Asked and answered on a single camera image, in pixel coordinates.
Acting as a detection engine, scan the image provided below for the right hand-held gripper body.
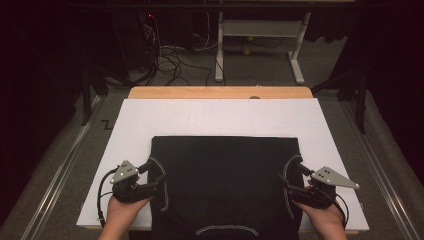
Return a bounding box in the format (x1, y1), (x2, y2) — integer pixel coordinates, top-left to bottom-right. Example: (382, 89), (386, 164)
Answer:
(289, 166), (361, 210)

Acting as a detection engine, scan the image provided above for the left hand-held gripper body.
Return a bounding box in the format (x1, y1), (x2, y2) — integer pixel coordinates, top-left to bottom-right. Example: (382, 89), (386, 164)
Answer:
(109, 159), (158, 205)

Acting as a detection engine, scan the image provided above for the black sleeveless knit vest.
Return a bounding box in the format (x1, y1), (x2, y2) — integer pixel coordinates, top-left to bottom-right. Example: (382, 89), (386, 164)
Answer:
(147, 135), (305, 240)

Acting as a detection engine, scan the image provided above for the person's left hand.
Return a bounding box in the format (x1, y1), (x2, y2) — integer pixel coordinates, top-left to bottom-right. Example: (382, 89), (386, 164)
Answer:
(105, 195), (154, 232)

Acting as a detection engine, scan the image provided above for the person's right hand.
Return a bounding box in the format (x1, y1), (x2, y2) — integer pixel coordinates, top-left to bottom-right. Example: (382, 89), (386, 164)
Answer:
(291, 199), (346, 232)

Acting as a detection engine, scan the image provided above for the white paper sheet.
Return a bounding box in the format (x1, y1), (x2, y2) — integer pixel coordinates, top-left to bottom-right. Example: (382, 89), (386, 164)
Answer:
(76, 98), (370, 232)

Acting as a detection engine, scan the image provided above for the wooden table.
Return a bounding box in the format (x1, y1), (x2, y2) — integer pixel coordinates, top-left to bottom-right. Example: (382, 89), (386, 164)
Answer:
(127, 86), (314, 100)

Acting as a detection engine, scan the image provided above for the black metal stand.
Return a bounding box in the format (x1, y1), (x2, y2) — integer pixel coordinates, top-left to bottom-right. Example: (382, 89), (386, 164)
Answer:
(80, 62), (134, 128)
(311, 65), (368, 135)

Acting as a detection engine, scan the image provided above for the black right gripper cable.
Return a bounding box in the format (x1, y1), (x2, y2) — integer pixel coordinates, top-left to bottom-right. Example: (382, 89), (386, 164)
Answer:
(334, 192), (350, 228)

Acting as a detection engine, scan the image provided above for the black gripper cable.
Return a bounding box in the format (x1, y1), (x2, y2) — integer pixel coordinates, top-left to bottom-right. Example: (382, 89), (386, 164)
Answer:
(97, 168), (118, 228)
(334, 192), (350, 228)

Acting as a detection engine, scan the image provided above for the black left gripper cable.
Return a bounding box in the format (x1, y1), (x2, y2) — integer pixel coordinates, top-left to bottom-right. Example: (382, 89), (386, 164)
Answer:
(97, 168), (118, 228)

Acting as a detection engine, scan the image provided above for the metal floor rail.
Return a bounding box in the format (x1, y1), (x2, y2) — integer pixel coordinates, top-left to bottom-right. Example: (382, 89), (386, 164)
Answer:
(19, 95), (102, 240)
(339, 99), (422, 240)

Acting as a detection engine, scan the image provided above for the tangle of floor cables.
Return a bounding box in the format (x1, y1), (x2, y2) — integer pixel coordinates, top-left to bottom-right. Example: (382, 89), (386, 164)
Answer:
(139, 13), (214, 88)

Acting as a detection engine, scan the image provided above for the white metal desk frame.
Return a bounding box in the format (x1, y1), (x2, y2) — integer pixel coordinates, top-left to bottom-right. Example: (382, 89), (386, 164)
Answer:
(214, 11), (312, 86)

